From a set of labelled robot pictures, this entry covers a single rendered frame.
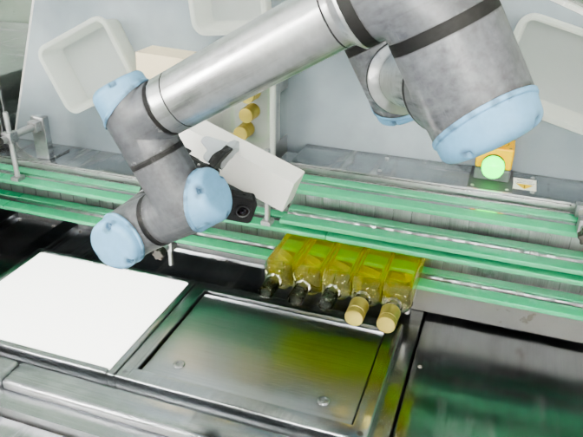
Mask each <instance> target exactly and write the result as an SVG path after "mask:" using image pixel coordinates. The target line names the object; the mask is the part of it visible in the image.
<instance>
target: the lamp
mask: <svg viewBox="0 0 583 437"><path fill-rule="evenodd" d="M504 170H505V161H504V159H503V158H502V157H501V156H499V155H497V154H490V155H488V156H486V157H485V158H484V159H483V161H482V163H481V171H482V173H483V174H484V175H485V176H486V177H487V178H490V179H496V178H499V177H500V176H501V175H502V174H503V172H504Z"/></svg>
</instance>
